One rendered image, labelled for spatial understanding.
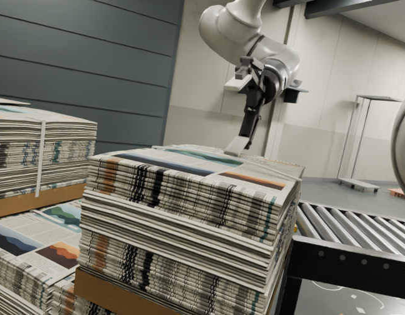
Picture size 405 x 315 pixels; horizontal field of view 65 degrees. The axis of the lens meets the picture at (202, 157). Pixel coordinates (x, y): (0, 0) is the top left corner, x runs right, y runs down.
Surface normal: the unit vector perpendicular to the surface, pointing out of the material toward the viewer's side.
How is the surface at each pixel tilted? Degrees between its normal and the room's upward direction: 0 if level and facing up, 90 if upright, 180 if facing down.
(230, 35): 110
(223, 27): 104
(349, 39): 90
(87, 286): 91
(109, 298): 92
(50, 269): 3
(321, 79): 90
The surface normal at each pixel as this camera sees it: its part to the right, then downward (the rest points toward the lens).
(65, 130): 0.88, 0.22
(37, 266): 0.22, -0.96
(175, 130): 0.48, 0.22
